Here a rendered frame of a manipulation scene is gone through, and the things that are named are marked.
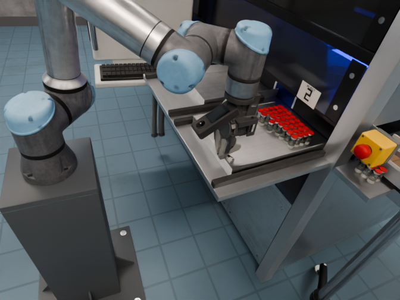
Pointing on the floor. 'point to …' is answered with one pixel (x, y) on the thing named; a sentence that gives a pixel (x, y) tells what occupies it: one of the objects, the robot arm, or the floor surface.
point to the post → (340, 146)
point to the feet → (319, 279)
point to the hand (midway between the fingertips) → (218, 156)
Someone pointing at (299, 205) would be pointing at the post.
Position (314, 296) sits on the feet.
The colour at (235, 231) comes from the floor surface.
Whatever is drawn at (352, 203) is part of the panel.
